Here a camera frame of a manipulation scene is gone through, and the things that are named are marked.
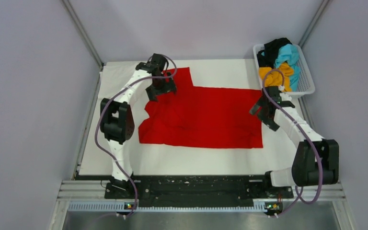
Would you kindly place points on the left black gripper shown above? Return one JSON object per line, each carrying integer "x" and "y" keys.
{"x": 168, "y": 86}

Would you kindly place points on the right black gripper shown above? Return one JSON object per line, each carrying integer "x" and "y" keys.
{"x": 272, "y": 125}

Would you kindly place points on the red t shirt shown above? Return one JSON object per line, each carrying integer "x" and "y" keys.
{"x": 202, "y": 117}

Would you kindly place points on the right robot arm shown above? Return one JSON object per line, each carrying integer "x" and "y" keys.
{"x": 316, "y": 160}

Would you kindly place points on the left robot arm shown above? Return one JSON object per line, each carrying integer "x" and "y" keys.
{"x": 116, "y": 122}

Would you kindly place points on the yellow t shirt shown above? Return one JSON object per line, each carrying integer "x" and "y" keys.
{"x": 275, "y": 78}

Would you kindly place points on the folded white t shirt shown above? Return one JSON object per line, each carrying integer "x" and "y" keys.
{"x": 114, "y": 77}

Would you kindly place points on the white plastic laundry basket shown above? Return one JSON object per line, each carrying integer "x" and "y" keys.
{"x": 305, "y": 84}

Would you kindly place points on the black t shirt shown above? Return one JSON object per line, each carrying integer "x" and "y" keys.
{"x": 267, "y": 56}

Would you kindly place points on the light blue t shirt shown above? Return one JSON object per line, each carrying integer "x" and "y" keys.
{"x": 290, "y": 54}

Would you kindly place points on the left aluminium frame post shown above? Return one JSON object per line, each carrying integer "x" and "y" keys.
{"x": 82, "y": 32}

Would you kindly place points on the aluminium frame post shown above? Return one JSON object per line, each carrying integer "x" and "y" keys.
{"x": 313, "y": 22}
{"x": 82, "y": 32}

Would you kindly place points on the right aluminium frame post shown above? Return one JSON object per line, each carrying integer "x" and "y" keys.
{"x": 313, "y": 22}

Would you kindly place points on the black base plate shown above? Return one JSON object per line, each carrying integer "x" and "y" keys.
{"x": 196, "y": 191}

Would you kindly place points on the white cable duct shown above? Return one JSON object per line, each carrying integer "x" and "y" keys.
{"x": 120, "y": 206}

